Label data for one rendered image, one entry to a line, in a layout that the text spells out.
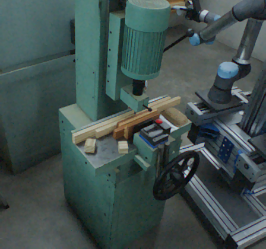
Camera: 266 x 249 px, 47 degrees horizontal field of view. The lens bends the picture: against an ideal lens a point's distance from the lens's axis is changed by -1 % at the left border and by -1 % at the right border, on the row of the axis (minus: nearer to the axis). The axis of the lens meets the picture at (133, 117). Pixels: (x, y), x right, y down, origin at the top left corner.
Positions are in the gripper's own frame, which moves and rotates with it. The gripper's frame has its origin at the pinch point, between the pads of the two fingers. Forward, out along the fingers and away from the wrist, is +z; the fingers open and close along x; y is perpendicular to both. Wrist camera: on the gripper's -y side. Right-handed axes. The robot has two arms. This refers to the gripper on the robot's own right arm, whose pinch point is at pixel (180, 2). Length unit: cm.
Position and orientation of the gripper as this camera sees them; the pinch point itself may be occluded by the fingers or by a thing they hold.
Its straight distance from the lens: 226.1
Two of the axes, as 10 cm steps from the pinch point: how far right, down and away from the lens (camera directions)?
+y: 0.0, 7.3, 6.9
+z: -6.6, -5.1, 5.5
